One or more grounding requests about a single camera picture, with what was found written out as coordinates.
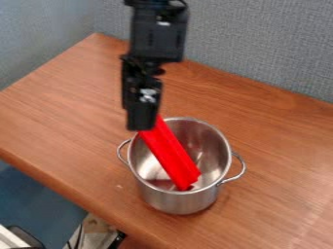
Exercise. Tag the white object at corner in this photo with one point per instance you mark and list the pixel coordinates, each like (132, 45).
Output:
(9, 241)

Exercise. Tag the black object on floor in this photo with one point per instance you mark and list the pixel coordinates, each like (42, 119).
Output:
(28, 240)

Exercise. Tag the stainless steel pot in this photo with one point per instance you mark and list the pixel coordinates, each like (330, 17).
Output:
(209, 150)

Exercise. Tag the table leg bracket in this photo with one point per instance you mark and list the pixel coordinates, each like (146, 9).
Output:
(95, 234)

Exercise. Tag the red plastic block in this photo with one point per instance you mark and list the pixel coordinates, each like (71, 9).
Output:
(173, 157)

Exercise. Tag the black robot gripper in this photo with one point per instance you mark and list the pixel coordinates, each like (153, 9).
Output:
(158, 31)

